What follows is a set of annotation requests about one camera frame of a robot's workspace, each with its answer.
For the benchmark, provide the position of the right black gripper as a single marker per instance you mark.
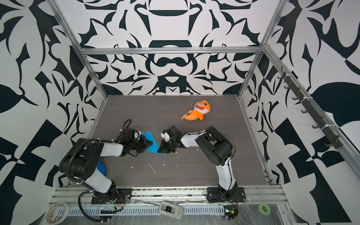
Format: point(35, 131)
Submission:
point(164, 148)

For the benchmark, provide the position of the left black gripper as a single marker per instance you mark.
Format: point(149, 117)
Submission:
point(146, 144)

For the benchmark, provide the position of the blue square paper sheet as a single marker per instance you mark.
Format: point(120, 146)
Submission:
point(153, 146)

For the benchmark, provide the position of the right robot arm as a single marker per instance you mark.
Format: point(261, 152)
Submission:
point(216, 147)

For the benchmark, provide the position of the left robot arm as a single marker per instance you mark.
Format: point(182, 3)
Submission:
point(80, 165)

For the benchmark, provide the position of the orange shark plush toy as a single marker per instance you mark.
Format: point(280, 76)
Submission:
point(201, 108)

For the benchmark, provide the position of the small black electronics board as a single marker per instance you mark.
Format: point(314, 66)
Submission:
point(230, 212)

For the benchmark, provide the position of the green tape roll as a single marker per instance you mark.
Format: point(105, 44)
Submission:
point(264, 209)

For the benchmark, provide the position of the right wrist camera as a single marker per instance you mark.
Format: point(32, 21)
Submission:
point(165, 136)

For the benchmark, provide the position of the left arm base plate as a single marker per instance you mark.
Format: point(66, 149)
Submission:
point(117, 196)

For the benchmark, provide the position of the white slotted cable duct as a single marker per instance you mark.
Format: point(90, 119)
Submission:
point(150, 210)

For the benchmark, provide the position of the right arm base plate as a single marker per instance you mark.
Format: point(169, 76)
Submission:
point(219, 195)

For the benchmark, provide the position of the grey switch box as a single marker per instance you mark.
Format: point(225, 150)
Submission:
point(171, 210)

